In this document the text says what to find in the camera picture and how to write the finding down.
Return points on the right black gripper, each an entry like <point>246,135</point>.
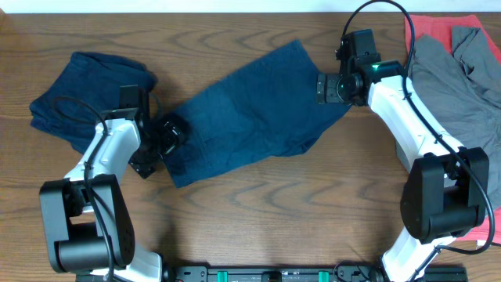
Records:
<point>327,90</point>

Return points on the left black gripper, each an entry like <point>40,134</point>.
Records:
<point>145,164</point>

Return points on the dark blue denim shorts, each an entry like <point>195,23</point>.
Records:
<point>265,109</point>

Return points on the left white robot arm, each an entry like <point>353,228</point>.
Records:
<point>88,229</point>

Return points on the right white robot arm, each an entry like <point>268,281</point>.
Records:
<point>445,195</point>

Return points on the folded dark navy garment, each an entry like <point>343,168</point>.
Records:
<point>94,78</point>

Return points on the red garment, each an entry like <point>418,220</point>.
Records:
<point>430,25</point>

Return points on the grey shirt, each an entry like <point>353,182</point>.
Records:
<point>466,98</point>

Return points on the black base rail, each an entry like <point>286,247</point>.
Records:
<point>344,272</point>

